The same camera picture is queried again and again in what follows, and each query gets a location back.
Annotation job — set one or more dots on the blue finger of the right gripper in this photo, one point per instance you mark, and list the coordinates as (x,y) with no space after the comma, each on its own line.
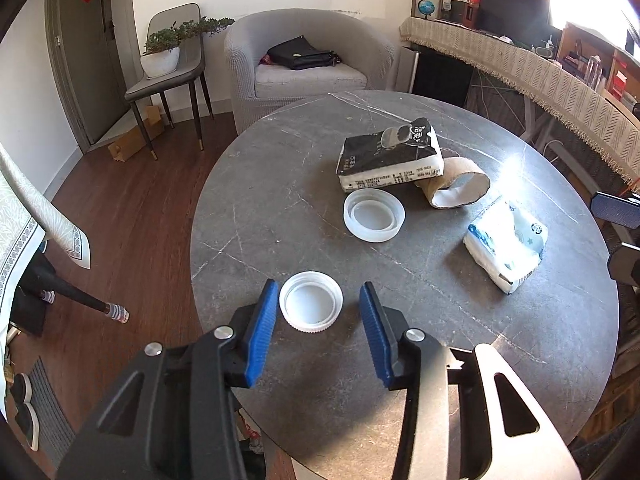
(617,210)

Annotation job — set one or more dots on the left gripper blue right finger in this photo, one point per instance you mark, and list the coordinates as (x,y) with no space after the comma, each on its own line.
(380,335)

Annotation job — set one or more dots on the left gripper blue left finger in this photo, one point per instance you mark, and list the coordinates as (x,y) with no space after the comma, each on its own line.
(257,337)

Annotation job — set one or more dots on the small white plastic lid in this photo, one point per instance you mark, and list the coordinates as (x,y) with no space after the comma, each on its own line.
(311,301)

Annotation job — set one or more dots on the blue white tissue pack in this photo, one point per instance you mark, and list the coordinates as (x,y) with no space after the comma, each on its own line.
(507,242)

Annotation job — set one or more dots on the cardboard tape roll core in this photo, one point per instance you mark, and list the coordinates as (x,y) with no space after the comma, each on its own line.
(462,183)

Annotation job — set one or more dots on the beige lace desk runner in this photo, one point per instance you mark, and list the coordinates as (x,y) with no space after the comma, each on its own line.
(602,126)

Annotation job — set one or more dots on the large white plastic lid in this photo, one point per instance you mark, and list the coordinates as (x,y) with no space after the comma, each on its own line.
(373,215)

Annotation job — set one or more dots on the round grey marble coffee table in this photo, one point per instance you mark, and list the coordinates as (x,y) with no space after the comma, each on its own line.
(272,207)

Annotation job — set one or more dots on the black tissue pack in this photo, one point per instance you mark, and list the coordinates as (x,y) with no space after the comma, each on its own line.
(396,155)

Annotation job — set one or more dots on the black computer monitor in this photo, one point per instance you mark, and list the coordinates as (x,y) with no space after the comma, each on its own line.
(525,22)

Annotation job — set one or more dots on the grey striped door mat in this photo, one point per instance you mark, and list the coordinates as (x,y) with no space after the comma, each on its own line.
(56,434)

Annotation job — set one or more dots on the black dining table leg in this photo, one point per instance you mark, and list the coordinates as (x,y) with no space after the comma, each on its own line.
(42,278)

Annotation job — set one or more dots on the cardboard box on floor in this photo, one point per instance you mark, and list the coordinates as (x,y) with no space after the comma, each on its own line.
(131,142)

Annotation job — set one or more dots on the white patterned tablecloth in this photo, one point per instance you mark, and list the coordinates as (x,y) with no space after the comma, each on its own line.
(27,218)

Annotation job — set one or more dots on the small blue globe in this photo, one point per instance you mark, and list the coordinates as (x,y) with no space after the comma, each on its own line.
(426,8)

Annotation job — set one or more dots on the black handbag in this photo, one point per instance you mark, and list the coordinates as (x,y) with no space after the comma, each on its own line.
(299,54)

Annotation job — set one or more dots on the grey armchair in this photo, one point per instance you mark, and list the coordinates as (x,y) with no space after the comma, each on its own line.
(258,87)

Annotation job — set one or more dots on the grey dining chair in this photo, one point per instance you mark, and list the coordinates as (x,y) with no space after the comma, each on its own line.
(190,70)

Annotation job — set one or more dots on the white potted bonsai plant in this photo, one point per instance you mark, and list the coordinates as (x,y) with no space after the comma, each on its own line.
(162,48)

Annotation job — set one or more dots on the grey door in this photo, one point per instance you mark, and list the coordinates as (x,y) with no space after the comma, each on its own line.
(86,67)

